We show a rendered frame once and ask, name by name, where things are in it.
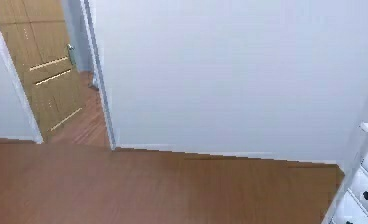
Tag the white chest of drawers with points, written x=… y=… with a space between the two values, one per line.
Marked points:
x=360 y=186

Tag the brown wooden room door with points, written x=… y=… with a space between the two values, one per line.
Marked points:
x=48 y=50

